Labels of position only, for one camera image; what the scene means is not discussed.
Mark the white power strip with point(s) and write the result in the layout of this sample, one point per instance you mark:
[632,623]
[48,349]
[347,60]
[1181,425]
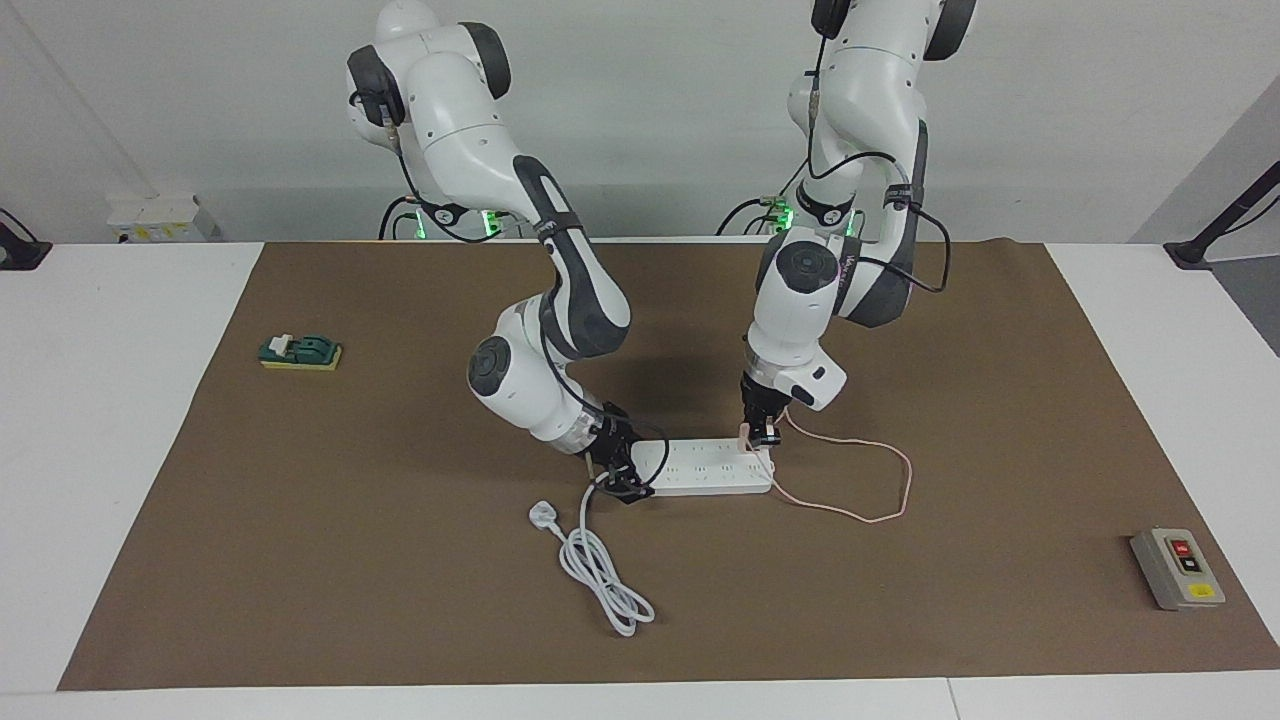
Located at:
[700,475]

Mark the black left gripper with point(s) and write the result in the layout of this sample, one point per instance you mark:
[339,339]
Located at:
[764,405]

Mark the green knife switch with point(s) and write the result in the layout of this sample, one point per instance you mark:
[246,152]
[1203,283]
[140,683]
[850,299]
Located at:
[310,352]

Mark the grey on-off switch box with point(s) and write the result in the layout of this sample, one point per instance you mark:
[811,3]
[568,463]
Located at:
[1175,575]

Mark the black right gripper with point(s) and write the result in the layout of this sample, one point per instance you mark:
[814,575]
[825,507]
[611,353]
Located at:
[612,440]

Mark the white wall socket box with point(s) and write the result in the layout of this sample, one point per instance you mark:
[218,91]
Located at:
[160,215]

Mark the black slanted stand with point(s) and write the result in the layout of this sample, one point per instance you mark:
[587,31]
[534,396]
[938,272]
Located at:
[1190,252]

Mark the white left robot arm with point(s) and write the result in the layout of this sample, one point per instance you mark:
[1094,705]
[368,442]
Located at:
[800,300]

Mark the brown table mat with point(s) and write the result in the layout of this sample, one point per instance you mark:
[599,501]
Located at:
[400,600]

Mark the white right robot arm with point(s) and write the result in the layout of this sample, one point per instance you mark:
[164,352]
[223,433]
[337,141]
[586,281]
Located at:
[520,390]

